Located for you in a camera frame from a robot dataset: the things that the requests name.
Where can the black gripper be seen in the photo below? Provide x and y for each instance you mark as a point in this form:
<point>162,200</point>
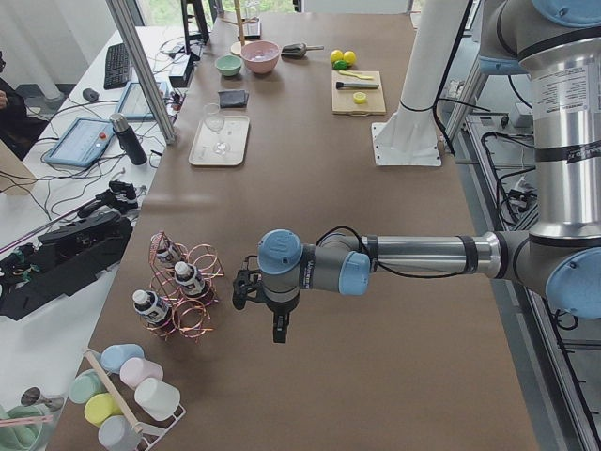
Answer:
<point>279,313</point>

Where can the tea bottle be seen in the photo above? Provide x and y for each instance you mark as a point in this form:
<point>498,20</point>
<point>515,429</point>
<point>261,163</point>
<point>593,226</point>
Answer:
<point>153,308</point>
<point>191,280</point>
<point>168,254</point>

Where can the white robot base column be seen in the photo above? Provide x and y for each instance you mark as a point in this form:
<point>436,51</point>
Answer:
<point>411,135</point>

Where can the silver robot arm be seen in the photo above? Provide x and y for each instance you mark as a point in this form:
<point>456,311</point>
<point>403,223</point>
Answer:
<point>557,44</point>

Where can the white cup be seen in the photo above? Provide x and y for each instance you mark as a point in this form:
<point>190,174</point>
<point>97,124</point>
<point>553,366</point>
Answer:
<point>157,398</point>

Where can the pink cup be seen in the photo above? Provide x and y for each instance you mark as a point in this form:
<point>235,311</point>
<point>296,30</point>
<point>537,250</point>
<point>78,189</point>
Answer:
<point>137,369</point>

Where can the blue cup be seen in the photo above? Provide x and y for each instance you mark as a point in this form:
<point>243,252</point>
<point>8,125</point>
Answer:
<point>114,356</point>

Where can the beige serving tray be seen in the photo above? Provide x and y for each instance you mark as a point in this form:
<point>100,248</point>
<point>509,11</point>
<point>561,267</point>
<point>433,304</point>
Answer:
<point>234,134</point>

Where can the grey cup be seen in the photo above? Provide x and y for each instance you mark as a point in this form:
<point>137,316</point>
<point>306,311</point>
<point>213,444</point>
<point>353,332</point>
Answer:
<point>117,434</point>

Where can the yellow cup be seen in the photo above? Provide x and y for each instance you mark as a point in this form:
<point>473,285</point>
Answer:
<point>99,408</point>

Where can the green cup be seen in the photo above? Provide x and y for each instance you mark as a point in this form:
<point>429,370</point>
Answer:
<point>86,385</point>

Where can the wine glass on tray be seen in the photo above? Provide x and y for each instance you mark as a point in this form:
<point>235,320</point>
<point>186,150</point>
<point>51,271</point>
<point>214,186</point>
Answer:
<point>214,120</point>

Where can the black thermos bottle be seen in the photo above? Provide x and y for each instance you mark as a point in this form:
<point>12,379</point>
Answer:
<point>127,139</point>

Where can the half lemon slice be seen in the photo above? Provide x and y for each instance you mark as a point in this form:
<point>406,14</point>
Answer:
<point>359,98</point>

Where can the wooden cutting board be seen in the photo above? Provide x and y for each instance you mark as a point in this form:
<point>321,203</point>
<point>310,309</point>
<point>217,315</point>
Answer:
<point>342,102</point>

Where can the yellow small peeler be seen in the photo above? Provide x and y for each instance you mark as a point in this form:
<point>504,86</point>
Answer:
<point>355,75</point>

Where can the green bowl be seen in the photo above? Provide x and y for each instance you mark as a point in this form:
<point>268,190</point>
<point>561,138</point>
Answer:
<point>228,65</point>

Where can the far blue teach pendant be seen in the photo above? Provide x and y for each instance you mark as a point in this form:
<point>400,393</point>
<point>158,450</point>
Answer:
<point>132,104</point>

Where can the blue teach pendant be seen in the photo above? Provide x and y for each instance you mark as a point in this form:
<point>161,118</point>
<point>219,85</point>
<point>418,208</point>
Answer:
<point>82,144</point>
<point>132,104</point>

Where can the green lime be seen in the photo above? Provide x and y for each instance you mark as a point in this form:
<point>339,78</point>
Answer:
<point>340,65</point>

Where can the pink bowl with ice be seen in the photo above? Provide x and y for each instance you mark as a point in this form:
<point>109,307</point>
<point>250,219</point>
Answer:
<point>260,56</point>

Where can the metal jigger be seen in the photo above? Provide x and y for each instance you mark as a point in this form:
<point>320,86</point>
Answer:
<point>33,396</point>

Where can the near blue teach pendant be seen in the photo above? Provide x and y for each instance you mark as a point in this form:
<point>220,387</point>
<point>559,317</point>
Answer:
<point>82,144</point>

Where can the metal ice scoop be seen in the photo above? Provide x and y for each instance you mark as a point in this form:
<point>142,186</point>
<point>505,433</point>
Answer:
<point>299,50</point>

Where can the yellow lemon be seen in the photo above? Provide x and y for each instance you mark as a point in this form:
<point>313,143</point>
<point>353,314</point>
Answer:
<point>336,55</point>
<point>349,57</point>

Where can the green plastic container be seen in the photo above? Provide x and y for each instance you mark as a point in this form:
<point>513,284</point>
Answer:
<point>26,437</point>

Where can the computer mouse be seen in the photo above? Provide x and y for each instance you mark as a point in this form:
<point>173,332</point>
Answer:
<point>90,95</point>

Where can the black keyboard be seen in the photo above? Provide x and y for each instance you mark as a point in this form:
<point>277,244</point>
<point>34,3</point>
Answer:
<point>117,69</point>

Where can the wooden glass tree stand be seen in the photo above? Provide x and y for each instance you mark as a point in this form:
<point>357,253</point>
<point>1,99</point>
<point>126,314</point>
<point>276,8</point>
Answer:
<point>245,17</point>

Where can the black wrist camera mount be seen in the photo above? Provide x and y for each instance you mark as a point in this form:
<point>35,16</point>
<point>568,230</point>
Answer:
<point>247,286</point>

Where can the copper wire bottle rack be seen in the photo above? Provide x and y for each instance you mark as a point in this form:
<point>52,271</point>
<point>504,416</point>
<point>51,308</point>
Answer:
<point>190,316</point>

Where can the black handled knife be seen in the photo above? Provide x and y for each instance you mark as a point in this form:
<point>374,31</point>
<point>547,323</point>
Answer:
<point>339,85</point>

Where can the aluminium frame post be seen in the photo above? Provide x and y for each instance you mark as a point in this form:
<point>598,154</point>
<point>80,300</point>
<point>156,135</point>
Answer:
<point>127,30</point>

